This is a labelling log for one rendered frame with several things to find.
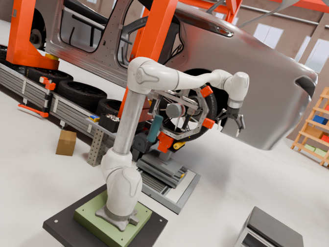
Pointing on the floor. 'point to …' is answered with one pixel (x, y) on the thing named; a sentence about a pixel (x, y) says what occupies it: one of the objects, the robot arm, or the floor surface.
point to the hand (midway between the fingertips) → (227, 131)
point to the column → (97, 148)
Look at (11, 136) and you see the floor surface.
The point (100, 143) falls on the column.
